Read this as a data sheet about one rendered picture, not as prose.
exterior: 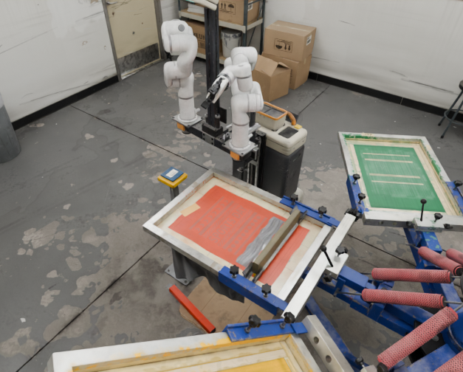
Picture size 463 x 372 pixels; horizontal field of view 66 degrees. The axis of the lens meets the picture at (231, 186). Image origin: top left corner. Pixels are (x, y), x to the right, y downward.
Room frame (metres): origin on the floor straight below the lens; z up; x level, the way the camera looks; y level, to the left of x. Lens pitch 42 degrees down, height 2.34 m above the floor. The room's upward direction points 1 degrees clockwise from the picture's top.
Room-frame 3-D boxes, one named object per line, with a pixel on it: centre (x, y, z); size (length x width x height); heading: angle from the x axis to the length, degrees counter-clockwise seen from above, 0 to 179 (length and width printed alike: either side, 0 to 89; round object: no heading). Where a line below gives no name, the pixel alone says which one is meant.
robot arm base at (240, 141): (1.72, -0.06, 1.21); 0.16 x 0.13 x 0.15; 139
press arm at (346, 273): (0.90, -0.51, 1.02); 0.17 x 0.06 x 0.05; 56
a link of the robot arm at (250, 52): (1.92, -0.06, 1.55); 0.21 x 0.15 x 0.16; 6
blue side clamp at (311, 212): (1.32, -0.40, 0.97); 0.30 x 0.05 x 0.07; 56
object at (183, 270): (1.08, 0.12, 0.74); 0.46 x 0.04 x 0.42; 56
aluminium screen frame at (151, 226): (1.22, -0.04, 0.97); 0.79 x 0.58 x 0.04; 56
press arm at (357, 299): (0.98, -0.40, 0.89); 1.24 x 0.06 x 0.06; 56
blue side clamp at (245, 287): (0.86, -0.09, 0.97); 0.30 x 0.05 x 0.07; 56
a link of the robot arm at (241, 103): (1.71, -0.06, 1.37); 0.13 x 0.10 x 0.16; 96
